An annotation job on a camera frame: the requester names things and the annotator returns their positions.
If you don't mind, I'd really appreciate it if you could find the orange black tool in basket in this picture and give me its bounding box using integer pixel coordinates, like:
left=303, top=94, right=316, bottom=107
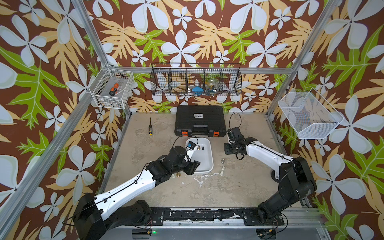
left=109, top=83, right=120, bottom=97

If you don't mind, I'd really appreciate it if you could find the black tool case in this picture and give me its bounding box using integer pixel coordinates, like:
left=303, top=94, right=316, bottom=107
left=174, top=105, right=227, bottom=137

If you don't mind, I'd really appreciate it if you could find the black round puck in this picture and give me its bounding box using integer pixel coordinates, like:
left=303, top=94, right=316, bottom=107
left=271, top=170, right=280, bottom=183

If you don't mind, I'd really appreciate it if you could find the clear bottle in basket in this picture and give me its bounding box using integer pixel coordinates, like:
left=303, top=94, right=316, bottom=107
left=206, top=78, right=220, bottom=96

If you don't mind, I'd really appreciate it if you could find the white storage box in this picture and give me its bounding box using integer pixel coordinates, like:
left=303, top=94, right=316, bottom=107
left=186, top=138, right=214, bottom=175

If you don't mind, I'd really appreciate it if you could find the black wire basket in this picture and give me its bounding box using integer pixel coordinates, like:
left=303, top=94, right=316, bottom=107
left=150, top=63, right=243, bottom=97

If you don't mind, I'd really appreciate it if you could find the white wire basket left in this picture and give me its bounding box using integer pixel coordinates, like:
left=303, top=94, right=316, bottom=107
left=90, top=64, right=135, bottom=110

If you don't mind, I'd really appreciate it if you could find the white mesh basket right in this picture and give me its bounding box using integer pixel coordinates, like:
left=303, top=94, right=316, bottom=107
left=278, top=88, right=344, bottom=140

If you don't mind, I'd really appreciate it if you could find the yellow black screwdriver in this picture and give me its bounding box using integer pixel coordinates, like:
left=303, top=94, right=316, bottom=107
left=149, top=118, right=153, bottom=136

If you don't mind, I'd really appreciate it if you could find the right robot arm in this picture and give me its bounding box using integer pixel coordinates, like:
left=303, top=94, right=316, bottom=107
left=224, top=127, right=317, bottom=224

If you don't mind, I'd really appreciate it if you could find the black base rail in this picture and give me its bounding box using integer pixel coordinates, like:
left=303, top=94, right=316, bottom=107
left=137, top=207, right=285, bottom=227

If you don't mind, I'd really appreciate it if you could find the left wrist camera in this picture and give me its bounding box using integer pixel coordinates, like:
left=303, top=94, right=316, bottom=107
left=186, top=141, right=197, bottom=160

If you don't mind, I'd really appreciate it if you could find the blue object in basket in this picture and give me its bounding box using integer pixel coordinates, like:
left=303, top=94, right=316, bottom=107
left=192, top=87, right=204, bottom=96

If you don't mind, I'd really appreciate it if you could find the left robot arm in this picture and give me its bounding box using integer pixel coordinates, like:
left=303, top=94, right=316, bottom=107
left=70, top=142, right=201, bottom=240

